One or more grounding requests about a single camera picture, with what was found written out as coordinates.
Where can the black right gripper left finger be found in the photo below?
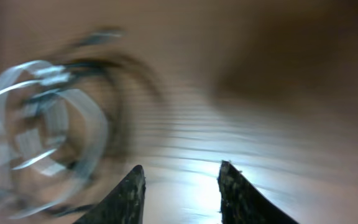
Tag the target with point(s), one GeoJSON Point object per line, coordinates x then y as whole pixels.
{"type": "Point", "coordinates": [123, 205]}

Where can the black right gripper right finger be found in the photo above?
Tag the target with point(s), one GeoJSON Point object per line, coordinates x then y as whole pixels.
{"type": "Point", "coordinates": [242, 203]}

